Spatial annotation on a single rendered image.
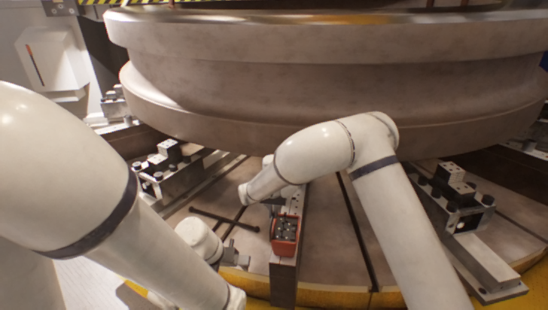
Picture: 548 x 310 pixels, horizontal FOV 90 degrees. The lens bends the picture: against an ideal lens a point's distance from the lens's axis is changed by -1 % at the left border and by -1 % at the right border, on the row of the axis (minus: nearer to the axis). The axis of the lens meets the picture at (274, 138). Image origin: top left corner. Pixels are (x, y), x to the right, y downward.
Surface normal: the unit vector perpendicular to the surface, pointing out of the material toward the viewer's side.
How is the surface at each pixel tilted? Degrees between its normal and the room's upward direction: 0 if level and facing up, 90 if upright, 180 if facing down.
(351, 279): 0
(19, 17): 90
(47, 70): 90
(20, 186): 79
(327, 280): 0
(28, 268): 92
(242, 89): 90
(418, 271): 56
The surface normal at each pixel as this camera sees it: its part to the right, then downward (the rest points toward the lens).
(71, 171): 0.84, -0.08
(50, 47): 0.16, 0.46
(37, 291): 0.99, 0.08
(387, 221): -0.64, -0.03
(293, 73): -0.19, 0.47
